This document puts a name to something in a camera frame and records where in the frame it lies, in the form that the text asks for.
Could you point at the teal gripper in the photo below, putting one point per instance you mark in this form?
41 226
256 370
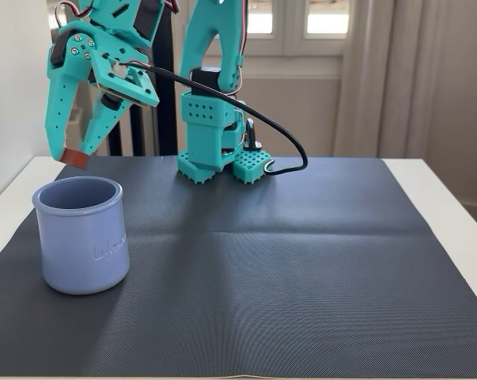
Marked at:
108 47

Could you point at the beige curtain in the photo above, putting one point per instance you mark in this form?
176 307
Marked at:
380 79

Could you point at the orange wooden block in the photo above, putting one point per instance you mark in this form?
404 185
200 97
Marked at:
75 158

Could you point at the dark grey textured mat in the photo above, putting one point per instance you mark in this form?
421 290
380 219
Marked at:
281 269

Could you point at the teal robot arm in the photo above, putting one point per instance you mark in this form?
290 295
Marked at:
202 130

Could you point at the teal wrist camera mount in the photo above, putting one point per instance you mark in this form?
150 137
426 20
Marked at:
141 87

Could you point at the blue ceramic pot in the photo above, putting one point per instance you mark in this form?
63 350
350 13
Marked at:
80 245

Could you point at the white framed window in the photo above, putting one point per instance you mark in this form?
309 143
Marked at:
297 20

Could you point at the metal table clamp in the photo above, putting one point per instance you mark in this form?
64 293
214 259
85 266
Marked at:
252 134

